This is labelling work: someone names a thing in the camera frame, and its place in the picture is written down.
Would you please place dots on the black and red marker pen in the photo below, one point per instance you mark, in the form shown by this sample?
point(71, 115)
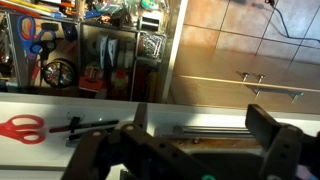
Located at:
point(76, 125)

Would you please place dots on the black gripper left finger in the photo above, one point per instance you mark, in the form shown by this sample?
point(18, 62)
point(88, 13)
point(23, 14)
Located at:
point(146, 157)

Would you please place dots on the red handled scissors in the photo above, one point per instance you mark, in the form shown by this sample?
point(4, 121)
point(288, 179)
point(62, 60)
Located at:
point(26, 133)

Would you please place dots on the blue handled scissors in drawer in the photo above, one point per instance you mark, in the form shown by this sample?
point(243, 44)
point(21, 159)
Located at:
point(30, 37)

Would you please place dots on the box of metal paper clips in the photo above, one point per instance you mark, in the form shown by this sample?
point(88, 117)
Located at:
point(152, 45)

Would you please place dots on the open wooden drawer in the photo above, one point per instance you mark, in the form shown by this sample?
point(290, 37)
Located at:
point(102, 38)

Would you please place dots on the round tin of pins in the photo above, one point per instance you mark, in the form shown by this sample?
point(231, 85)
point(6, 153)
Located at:
point(59, 73)

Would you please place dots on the metal drawer pull handle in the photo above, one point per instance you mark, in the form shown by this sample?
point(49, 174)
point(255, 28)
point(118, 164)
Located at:
point(258, 88)

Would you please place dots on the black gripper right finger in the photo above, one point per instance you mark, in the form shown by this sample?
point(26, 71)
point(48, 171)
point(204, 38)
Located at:
point(286, 146)

